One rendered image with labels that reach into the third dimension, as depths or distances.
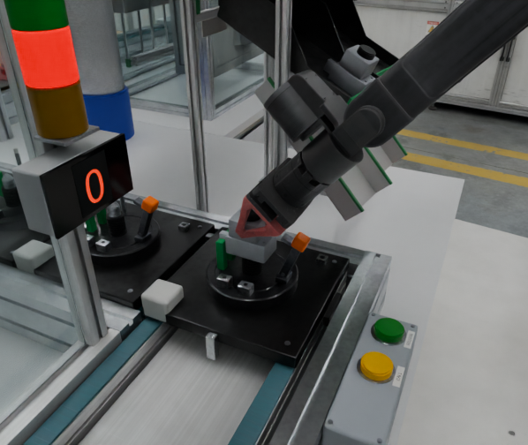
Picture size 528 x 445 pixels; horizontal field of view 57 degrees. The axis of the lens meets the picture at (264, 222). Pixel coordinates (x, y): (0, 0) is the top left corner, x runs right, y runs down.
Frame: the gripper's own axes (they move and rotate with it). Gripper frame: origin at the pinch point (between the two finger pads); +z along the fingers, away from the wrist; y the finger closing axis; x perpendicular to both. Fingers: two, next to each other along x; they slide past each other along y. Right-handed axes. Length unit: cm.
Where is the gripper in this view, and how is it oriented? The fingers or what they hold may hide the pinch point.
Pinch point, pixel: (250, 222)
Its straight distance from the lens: 70.4
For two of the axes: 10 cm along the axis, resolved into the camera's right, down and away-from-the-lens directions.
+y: -4.3, 4.7, -7.7
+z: -6.0, 4.9, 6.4
